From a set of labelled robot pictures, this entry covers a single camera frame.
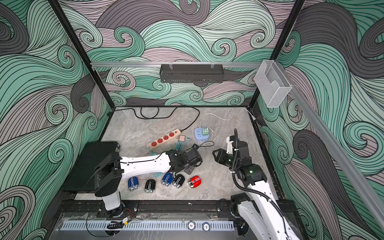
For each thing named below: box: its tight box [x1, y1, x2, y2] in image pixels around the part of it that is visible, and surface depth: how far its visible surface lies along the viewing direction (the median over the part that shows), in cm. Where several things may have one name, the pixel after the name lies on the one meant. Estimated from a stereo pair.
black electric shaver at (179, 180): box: [173, 174, 185, 189], surface depth 81 cm
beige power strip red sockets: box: [147, 129, 181, 149], surface depth 100 cm
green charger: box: [202, 127, 209, 136], surface depth 99 cm
